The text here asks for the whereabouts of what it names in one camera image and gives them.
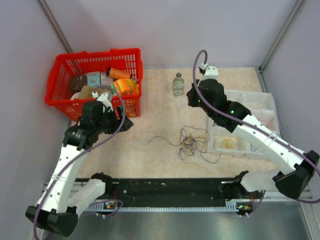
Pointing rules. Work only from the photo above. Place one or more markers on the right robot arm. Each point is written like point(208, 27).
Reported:
point(295, 166)

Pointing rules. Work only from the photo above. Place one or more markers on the white compartment tray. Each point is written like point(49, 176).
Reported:
point(262, 106)

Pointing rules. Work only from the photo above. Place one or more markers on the orange cylinder tube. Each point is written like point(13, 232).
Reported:
point(117, 74)

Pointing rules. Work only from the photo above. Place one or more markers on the orange striped sponge pack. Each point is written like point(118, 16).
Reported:
point(127, 86)

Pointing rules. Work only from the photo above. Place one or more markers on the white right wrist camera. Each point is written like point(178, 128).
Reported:
point(208, 71)

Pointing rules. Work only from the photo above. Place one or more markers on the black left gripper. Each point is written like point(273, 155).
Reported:
point(113, 114)

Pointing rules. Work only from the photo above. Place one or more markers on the clear glass bottle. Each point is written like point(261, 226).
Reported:
point(178, 85)

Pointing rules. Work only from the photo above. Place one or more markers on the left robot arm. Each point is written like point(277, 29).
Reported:
point(58, 211)

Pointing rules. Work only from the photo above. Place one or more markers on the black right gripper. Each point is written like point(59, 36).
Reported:
point(190, 95)

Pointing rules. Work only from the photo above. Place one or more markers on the grey white box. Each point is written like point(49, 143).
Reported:
point(105, 80)

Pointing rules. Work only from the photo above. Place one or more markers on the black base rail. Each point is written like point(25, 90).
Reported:
point(176, 192)

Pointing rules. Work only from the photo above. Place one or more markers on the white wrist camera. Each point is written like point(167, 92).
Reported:
point(105, 98)
point(208, 71)

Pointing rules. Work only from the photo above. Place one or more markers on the brown round cookie pack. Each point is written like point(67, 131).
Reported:
point(78, 82)

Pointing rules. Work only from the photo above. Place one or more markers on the teal small box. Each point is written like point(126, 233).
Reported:
point(93, 79)

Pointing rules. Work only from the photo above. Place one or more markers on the brown cardboard box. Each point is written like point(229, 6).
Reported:
point(89, 92)

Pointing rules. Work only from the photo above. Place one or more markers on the red plastic basket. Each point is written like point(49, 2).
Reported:
point(68, 65)

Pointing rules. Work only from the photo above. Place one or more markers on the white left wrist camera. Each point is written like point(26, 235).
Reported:
point(105, 98)

